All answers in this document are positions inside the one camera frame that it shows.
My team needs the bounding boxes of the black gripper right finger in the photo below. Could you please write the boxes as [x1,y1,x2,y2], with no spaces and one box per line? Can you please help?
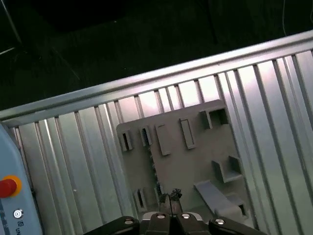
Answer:
[171,188,267,235]

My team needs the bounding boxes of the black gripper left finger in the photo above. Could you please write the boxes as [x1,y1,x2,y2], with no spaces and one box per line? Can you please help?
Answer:
[84,192,172,235]

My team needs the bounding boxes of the grey parts rack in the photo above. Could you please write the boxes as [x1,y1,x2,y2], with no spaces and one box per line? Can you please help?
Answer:
[116,99,250,218]

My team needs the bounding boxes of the pale blue teach pendant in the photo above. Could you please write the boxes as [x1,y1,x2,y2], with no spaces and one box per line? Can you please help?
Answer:
[0,121,44,235]

